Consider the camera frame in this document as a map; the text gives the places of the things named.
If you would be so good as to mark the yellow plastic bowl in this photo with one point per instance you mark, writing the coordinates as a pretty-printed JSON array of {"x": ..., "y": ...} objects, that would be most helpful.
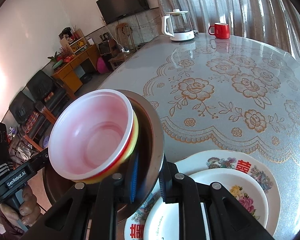
[{"x": 121, "y": 159}]

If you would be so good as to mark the white plate pink roses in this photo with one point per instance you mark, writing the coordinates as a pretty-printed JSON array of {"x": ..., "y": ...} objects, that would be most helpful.
[{"x": 163, "y": 220}]

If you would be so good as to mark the white glass electric kettle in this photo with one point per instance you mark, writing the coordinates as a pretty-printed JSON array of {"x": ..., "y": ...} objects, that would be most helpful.
[{"x": 177, "y": 26}]

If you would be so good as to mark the person's left hand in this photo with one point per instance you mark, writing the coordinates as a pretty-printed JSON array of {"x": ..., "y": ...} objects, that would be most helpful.
[{"x": 29, "y": 212}]

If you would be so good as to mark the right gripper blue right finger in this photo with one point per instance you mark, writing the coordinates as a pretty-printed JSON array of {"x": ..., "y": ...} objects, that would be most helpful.
[{"x": 169, "y": 187}]

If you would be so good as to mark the red ceramic mug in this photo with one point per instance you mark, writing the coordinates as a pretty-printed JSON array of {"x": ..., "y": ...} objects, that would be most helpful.
[{"x": 219, "y": 30}]

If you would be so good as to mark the pink bag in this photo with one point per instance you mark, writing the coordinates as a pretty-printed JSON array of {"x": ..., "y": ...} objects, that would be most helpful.
[{"x": 101, "y": 66}]

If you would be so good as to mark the large stainless steel bowl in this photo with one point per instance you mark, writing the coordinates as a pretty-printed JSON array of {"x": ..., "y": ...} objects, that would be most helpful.
[{"x": 150, "y": 146}]

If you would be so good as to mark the wooden desk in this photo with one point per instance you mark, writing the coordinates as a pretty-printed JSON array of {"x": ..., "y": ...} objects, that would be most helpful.
[{"x": 66, "y": 74}]

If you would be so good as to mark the red plastic bowl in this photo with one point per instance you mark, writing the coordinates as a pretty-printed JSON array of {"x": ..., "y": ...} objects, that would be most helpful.
[{"x": 91, "y": 134}]

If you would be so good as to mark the wooden chair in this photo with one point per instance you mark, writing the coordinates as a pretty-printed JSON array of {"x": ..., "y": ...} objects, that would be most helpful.
[{"x": 125, "y": 43}]

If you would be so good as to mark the black wall television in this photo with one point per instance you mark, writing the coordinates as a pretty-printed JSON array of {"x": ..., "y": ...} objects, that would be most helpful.
[{"x": 113, "y": 10}]

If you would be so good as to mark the wooden shelf with items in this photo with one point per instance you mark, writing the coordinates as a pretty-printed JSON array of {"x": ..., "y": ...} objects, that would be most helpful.
[{"x": 73, "y": 41}]

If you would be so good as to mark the grey sheer curtain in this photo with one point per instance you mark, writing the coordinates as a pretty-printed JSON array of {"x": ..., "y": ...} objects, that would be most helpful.
[{"x": 275, "y": 22}]

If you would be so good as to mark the white plate red characters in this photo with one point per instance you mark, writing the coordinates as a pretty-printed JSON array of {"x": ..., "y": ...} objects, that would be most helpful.
[{"x": 135, "y": 224}]

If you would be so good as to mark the black armchair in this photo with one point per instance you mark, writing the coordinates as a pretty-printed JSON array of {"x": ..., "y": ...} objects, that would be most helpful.
[
  {"x": 46, "y": 90},
  {"x": 31, "y": 122}
]

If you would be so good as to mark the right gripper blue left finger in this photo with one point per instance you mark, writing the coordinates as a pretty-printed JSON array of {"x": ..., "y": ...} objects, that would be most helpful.
[{"x": 131, "y": 178}]

